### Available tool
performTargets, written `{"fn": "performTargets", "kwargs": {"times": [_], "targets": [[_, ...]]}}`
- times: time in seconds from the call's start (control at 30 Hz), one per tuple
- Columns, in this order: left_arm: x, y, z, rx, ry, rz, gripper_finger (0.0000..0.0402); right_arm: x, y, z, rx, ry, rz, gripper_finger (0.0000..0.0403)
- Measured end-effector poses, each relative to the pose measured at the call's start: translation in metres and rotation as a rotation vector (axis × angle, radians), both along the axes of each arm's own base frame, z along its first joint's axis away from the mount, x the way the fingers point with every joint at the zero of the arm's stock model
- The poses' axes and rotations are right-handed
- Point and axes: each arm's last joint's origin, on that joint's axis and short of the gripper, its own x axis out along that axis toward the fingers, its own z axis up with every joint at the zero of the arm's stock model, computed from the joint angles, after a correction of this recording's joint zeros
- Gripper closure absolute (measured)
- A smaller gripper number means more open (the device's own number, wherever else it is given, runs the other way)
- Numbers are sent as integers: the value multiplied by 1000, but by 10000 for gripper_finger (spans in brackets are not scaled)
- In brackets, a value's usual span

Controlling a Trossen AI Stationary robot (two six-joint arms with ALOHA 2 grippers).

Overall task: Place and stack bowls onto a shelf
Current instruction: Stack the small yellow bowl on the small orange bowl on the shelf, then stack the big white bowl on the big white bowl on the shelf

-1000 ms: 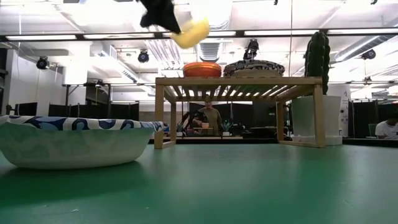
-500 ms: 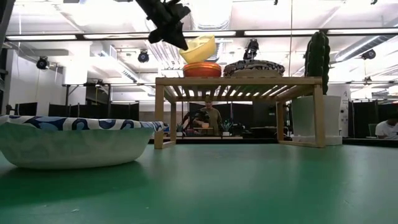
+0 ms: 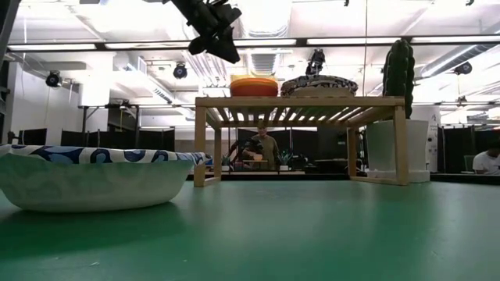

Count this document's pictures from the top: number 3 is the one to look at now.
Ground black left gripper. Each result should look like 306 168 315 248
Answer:
183 0 242 66

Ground orange plastic bowl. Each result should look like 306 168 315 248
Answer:
229 77 280 98

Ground wooden slatted shelf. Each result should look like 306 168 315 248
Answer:
194 95 410 187

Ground ceiling air vent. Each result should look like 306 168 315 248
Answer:
249 52 277 76

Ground person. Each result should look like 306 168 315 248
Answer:
472 144 500 176
249 124 280 172

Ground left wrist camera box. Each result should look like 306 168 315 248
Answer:
212 3 244 30

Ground long ceiling light rail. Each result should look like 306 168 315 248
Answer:
7 35 500 51

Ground dark vertical post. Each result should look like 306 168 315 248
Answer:
0 58 10 144

